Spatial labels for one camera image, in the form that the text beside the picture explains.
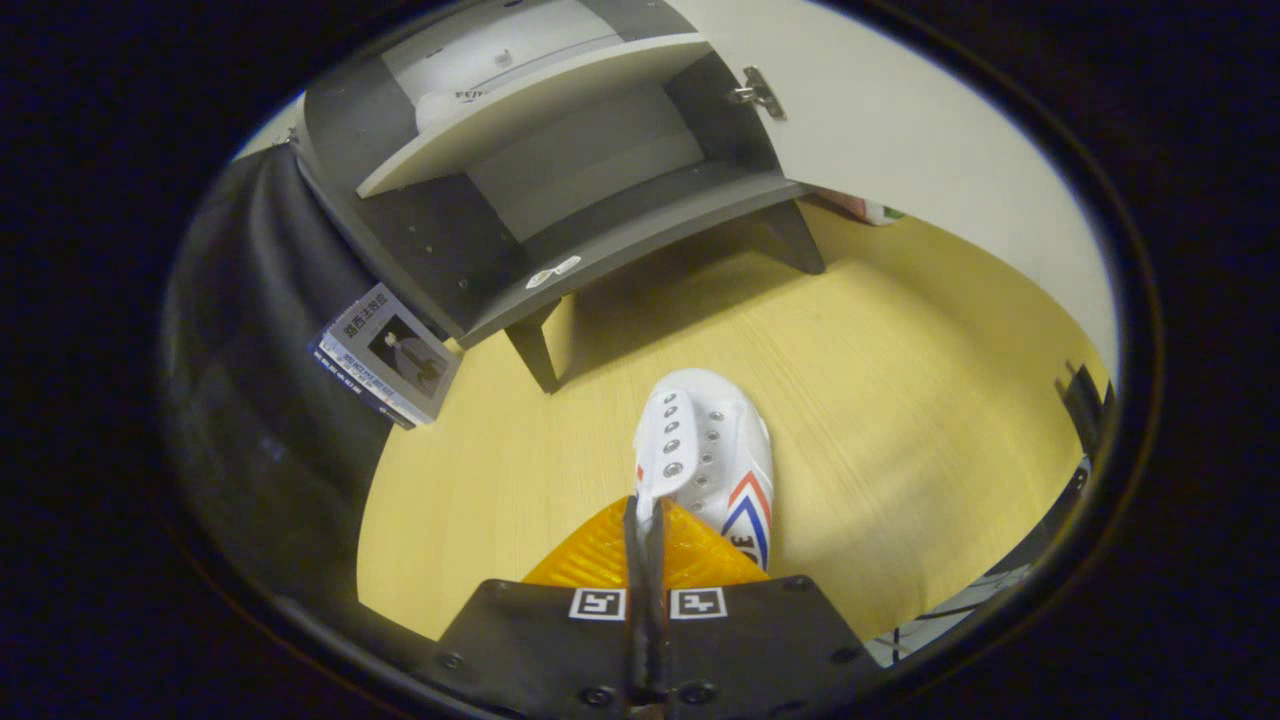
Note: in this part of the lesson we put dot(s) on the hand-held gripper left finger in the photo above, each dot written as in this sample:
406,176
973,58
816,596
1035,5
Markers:
540,640

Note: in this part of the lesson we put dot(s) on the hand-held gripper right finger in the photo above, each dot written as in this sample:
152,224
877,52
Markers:
760,640

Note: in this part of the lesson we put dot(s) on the grey shoe cabinet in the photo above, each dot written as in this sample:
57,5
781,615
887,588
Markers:
440,240

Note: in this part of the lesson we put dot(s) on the metal door hinge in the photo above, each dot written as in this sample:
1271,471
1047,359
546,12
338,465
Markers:
758,93

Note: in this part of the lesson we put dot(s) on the small stack of books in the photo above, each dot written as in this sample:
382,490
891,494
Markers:
395,355

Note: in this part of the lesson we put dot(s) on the black stand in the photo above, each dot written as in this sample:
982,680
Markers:
1085,405

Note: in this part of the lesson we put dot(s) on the green object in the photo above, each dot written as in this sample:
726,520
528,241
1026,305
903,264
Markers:
890,213

